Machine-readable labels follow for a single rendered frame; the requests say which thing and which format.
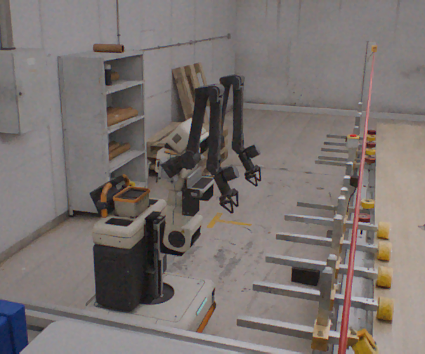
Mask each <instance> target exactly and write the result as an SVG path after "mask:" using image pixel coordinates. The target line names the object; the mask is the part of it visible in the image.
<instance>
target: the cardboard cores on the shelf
mask: <svg viewBox="0 0 425 354"><path fill-rule="evenodd" d="M111 78H112V81H115V80H118V78H119V74H118V73H117V72H111ZM106 111H107V127H109V126H112V125H114V124H117V123H119V122H122V121H124V120H126V119H130V118H132V117H135V116H137V115H138V111H137V109H132V107H125V108H123V109H122V108H121V107H119V106H118V107H114V108H113V107H111V106H109V107H107V108H106ZM130 147H131V146H130V144H129V143H124V144H122V145H119V143H117V142H116V141H112V142H109V143H108V157H109V160H111V159H113V158H114V157H116V156H117V155H120V154H121V153H123V152H125V151H126V150H128V149H129V148H130Z"/></svg>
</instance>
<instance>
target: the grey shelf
mask: <svg viewBox="0 0 425 354"><path fill-rule="evenodd" d="M140 55H141V64H140ZM104 64H110V68H111V72H117V73H118V74H119V78H118V80H115V81H112V85H110V86H106V85H105V66H104ZM58 65H59V75H60V94H61V104H62V114H63V133H64V143H65V161H66V172H67V190H68V200H69V210H70V215H69V217H72V218H73V217H74V214H73V213H72V208H73V210H77V211H86V212H91V213H97V214H98V211H97V209H96V207H95V205H94V203H93V200H92V199H91V196H90V194H89V193H90V192H91V191H93V190H95V189H96V188H98V187H100V186H101V185H103V184H104V183H106V182H108V181H110V180H113V179H115V178H116V177H118V176H120V175H122V174H125V175H127V176H128V177H129V180H130V181H131V182H134V183H135V186H136V187H142V188H143V187H144V188H148V184H147V152H146V121H145V60H144V51H129V50H124V52H123V53H108V52H94V51H89V52H83V53H73V54H68V55H59V56H58ZM141 77H142V80H141ZM99 79H100V84H99ZM141 84H142V93H141ZM111 101H112V107H113V108H114V107H118V106H119V107H121V108H122V109H123V108H125V107H132V109H137V111H138V115H137V116H135V117H132V118H130V119H126V120H124V121H122V122H119V123H117V124H114V125H112V126H109V127H107V111H106V108H107V107H109V106H111ZM142 106H143V113H142ZM100 110H101V115H100ZM142 118H143V120H142ZM101 122H102V125H101ZM112 133H113V140H114V141H116V142H117V143H119V145H122V144H124V143H129V144H130V146H131V147H130V148H129V149H128V150H126V151H125V152H123V153H121V154H120V155H117V156H116V157H114V158H113V159H111V160H109V157H108V143H109V142H112V141H113V140H112ZM69 161H70V163H69ZM143 163H144V177H143ZM114 171H115V172H114Z"/></svg>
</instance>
